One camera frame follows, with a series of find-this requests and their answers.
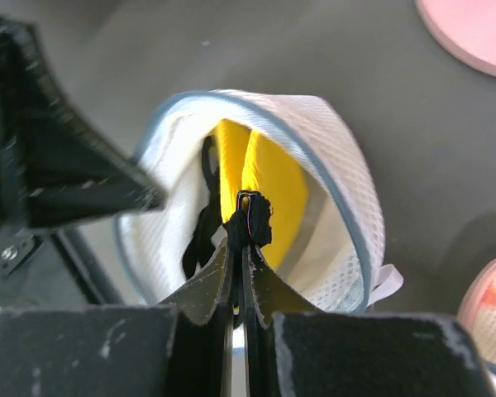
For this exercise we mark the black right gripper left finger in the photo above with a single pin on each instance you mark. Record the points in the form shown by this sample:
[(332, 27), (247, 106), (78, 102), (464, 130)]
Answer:
[(180, 347)]

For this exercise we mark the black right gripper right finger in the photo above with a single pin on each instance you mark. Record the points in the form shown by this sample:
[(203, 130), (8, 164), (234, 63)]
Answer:
[(294, 350)]

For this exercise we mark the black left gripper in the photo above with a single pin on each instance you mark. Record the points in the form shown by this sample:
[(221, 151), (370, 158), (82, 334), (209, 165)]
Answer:
[(55, 170)]

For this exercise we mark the yellow black bra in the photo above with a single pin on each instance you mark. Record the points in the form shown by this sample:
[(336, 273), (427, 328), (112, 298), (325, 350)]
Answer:
[(235, 158)]

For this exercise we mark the pink three-tier shelf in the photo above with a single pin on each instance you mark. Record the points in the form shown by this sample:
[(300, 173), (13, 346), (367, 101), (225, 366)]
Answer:
[(466, 29)]

